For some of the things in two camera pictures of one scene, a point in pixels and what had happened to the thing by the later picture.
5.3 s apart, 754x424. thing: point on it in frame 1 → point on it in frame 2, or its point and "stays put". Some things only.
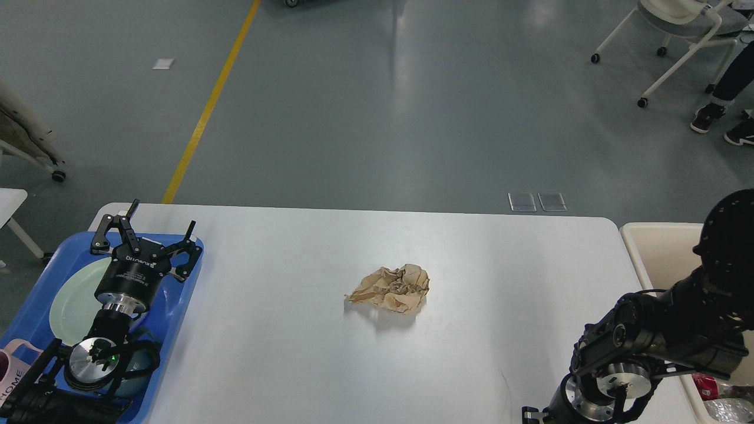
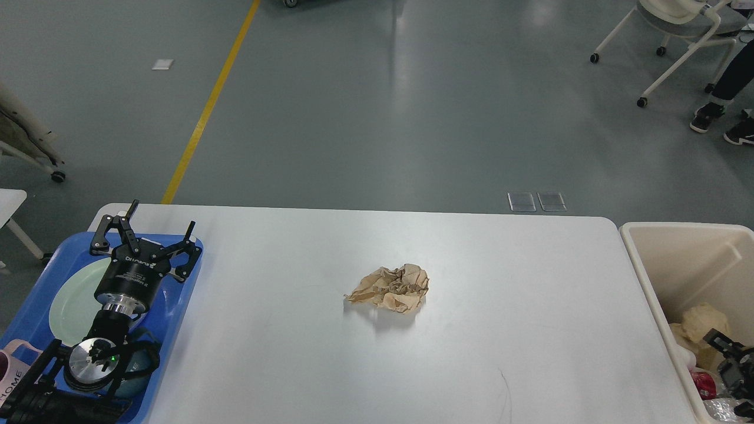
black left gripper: [132, 280] stays put
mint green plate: [75, 307] stays put
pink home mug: [12, 368] stays put
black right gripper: [566, 408] → [736, 369]
